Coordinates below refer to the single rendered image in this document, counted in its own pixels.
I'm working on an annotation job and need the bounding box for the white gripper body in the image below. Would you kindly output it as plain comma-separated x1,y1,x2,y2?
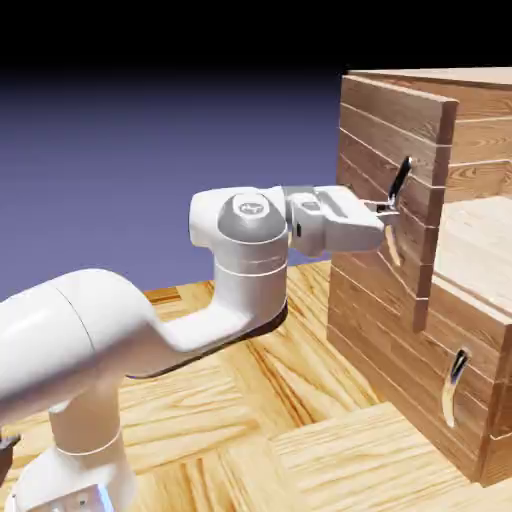
315,184,387,254

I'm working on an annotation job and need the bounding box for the curved metal door handle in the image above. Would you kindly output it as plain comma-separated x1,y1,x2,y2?
383,154,414,268
441,346,473,430

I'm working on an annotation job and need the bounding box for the light wood cabinet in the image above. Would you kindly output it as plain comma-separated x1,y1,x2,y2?
325,67,512,489

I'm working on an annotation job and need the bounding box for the wood plank cabinet door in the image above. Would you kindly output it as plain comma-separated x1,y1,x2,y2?
326,255,506,485
330,74,460,334

